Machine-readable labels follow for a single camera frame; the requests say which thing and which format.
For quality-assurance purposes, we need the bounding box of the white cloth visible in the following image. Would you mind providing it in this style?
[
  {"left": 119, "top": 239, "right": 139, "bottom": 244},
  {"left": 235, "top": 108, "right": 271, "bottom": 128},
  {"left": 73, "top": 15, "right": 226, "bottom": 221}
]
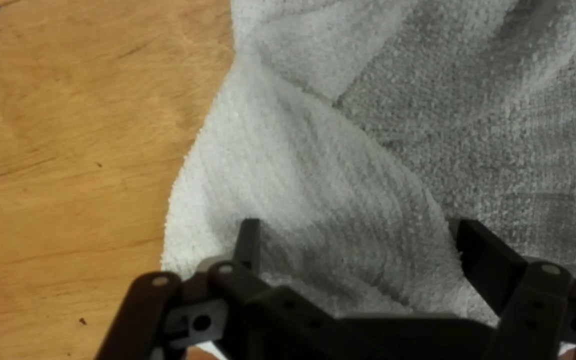
[{"left": 161, "top": 0, "right": 576, "bottom": 322}]

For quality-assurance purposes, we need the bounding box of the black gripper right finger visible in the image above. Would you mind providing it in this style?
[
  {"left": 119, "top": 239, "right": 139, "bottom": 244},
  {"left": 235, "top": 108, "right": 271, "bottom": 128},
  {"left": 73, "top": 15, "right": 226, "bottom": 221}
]
[{"left": 451, "top": 221, "right": 576, "bottom": 360}]

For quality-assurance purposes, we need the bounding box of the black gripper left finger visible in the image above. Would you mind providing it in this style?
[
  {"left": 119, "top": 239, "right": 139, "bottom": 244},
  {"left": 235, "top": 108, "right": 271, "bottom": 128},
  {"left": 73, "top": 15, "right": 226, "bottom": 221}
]
[{"left": 94, "top": 218, "right": 343, "bottom": 360}]

